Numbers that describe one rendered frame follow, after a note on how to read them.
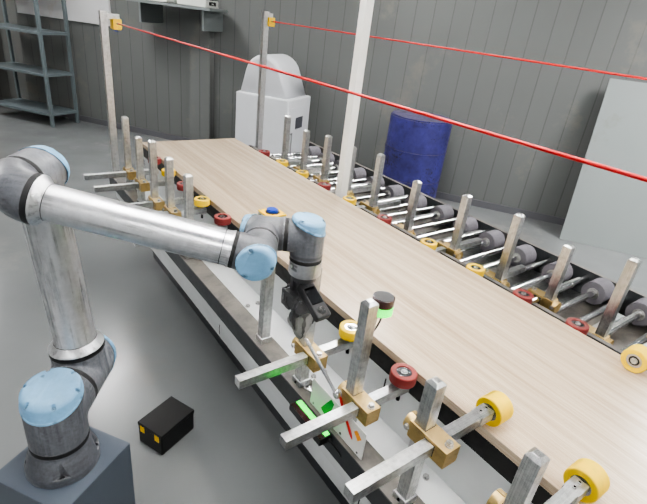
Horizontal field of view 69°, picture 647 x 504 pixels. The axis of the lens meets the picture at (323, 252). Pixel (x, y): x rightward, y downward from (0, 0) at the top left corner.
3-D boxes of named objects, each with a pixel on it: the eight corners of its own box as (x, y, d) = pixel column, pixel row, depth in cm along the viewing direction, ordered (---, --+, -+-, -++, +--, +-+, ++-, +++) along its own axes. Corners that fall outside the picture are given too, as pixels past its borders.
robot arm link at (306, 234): (290, 208, 127) (327, 211, 127) (286, 249, 132) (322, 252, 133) (289, 221, 118) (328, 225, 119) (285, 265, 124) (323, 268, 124)
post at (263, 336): (261, 344, 175) (268, 235, 155) (254, 337, 179) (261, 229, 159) (271, 341, 178) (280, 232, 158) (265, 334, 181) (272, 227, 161)
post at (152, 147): (153, 226, 264) (149, 140, 243) (151, 223, 267) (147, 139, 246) (160, 225, 266) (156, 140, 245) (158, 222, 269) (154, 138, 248)
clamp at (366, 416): (364, 427, 129) (367, 413, 127) (335, 396, 139) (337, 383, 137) (380, 419, 132) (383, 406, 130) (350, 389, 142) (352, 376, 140)
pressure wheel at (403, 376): (397, 413, 139) (404, 382, 134) (379, 395, 144) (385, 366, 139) (416, 403, 143) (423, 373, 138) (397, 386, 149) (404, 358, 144)
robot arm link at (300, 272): (328, 262, 128) (298, 270, 122) (326, 278, 130) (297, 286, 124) (310, 249, 134) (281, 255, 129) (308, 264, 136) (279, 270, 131)
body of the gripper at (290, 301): (301, 298, 141) (305, 263, 136) (317, 313, 135) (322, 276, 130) (279, 304, 137) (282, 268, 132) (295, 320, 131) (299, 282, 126)
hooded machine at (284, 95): (304, 171, 614) (316, 58, 553) (285, 184, 560) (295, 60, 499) (255, 161, 632) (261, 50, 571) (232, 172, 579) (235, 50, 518)
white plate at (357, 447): (360, 460, 134) (365, 435, 129) (309, 401, 152) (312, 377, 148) (361, 459, 134) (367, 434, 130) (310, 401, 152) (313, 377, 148)
